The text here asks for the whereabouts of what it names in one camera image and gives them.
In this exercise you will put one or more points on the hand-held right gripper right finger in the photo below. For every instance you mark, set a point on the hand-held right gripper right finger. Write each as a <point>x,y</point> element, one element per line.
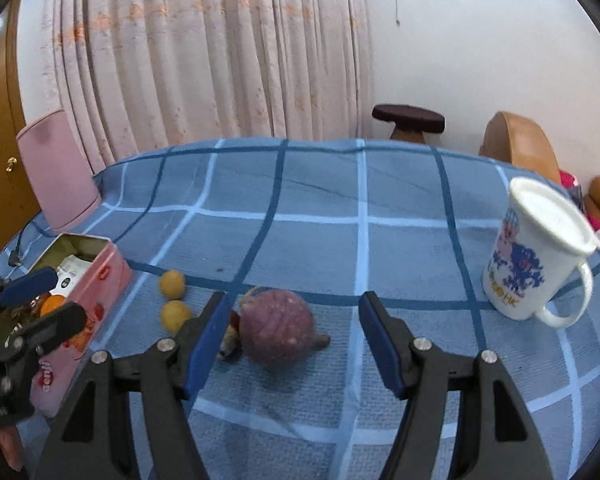
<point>382,350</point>

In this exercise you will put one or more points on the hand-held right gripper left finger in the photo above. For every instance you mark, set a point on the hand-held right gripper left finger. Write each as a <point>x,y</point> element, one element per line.
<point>207,345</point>

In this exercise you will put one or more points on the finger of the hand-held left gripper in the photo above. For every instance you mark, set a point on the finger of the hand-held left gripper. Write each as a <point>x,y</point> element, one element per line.
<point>27,285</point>
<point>50,325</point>

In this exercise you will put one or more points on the orange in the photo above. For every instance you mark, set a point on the orange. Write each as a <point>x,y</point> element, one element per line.
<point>52,306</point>

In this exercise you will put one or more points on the pink tin box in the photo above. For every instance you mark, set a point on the pink tin box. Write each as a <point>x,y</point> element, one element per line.
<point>95,280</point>

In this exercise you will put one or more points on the purple passion fruit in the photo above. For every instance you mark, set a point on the purple passion fruit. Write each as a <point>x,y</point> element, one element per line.
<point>277,325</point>

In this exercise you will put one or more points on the person's left hand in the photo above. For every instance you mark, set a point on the person's left hand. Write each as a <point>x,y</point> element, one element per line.
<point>11,447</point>

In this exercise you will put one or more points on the brown fruit with pale band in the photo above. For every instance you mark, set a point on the brown fruit with pale band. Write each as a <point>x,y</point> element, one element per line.
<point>231,340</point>

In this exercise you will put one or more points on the small yellow round fruit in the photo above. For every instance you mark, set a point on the small yellow round fruit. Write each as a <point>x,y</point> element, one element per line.
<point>176,316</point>
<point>172,283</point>

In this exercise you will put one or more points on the printed paper sheet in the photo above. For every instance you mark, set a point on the printed paper sheet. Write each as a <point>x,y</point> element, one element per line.
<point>72,270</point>

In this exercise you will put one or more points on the pink cylindrical appliance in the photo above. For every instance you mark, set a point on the pink cylindrical appliance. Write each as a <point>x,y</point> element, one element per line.
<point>55,175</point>

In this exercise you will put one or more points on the brass door knob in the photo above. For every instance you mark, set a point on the brass door knob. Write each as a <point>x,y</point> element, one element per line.
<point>12,163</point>

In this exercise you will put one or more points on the wooden door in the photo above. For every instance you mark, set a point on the wooden door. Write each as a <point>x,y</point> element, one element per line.
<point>0,160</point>

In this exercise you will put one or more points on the blue plaid tablecloth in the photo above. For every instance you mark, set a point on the blue plaid tablecloth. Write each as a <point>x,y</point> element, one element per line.
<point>320,195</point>

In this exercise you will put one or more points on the white printed mug with lid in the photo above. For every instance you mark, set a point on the white printed mug with lid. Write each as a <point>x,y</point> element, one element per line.
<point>530,260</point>

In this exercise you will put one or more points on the dark round stool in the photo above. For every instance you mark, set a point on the dark round stool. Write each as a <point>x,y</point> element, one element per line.
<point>407,115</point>

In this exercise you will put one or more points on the brown leather armchair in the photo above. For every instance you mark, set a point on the brown leather armchair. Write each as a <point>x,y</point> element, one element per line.
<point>520,145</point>

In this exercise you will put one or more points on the pink floral curtain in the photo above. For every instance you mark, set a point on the pink floral curtain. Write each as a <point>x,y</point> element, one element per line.
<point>205,60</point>

